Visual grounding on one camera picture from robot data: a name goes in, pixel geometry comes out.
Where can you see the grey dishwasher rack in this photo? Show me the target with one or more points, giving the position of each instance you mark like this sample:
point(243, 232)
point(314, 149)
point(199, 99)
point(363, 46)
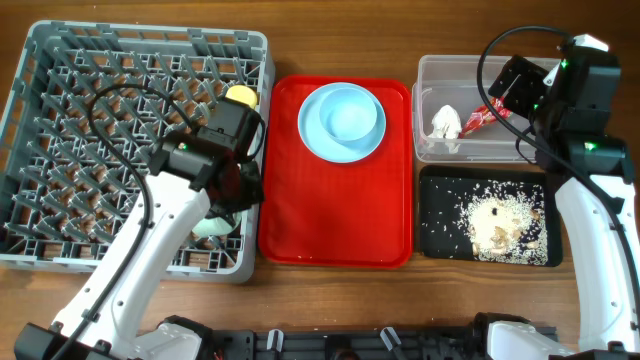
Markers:
point(87, 105)

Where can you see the red candy wrapper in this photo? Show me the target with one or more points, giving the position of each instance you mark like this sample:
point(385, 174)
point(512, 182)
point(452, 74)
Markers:
point(482, 117)

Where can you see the white tissue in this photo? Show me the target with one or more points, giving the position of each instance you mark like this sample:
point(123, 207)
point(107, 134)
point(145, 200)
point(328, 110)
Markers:
point(446, 123)

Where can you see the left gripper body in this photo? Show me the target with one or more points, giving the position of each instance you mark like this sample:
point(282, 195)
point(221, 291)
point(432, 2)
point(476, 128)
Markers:
point(250, 191)

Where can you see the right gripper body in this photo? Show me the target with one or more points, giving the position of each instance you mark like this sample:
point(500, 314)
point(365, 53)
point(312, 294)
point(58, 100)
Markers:
point(525, 95)

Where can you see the mint green bowl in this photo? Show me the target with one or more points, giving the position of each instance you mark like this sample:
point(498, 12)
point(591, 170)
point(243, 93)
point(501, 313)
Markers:
point(217, 226)

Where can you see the red plastic tray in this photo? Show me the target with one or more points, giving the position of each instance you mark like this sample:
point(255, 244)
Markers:
point(327, 214)

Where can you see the rice food scraps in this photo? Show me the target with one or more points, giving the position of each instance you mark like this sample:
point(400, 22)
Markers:
point(505, 225)

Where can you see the yellow plastic cup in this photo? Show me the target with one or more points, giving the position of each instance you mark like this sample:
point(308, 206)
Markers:
point(242, 94)

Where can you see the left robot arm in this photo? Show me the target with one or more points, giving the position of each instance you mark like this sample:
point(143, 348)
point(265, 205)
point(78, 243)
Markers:
point(190, 177)

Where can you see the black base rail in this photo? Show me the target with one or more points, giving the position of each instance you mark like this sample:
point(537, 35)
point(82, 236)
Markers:
point(385, 343)

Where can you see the black waste tray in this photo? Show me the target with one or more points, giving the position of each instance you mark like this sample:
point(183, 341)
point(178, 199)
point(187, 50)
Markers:
point(435, 220)

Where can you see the light blue plate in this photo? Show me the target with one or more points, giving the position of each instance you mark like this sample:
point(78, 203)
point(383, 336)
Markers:
point(320, 144)

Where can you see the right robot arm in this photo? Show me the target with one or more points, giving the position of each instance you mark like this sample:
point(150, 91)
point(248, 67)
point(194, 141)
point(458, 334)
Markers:
point(568, 108)

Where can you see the light blue bowl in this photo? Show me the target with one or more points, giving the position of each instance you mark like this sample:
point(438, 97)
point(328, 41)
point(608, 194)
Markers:
point(348, 113)

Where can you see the clear plastic bin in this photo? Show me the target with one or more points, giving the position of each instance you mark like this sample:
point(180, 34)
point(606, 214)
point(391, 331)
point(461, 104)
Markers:
point(451, 80)

